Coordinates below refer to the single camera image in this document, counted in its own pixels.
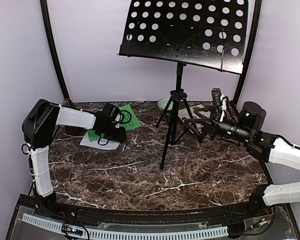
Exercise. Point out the white sheet music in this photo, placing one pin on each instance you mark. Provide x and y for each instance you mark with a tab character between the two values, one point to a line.
102	144

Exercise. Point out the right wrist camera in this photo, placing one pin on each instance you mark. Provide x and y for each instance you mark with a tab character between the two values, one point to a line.
217	100

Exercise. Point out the black music stand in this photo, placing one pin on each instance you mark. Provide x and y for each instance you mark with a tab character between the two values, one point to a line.
205	33

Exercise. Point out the green ceramic bowl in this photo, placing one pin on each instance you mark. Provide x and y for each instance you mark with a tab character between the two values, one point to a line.
162	103

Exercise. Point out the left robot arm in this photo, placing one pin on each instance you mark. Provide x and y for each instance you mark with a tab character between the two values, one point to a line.
38	130

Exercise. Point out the brown wooden metronome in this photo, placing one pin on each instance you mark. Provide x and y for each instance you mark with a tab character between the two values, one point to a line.
71	130

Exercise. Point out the black front rail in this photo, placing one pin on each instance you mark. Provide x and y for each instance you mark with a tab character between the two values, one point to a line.
220	215

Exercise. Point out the green sheet music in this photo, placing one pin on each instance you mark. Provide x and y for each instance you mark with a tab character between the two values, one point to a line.
130	120

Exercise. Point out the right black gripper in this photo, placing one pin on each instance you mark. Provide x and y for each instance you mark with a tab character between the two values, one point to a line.
209	126

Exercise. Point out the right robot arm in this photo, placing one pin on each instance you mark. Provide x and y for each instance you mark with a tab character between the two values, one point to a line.
263	146

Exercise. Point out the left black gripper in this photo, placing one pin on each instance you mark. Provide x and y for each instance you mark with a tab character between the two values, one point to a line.
121	136

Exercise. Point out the white slotted cable duct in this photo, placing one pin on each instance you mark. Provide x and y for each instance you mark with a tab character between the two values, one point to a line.
107	231

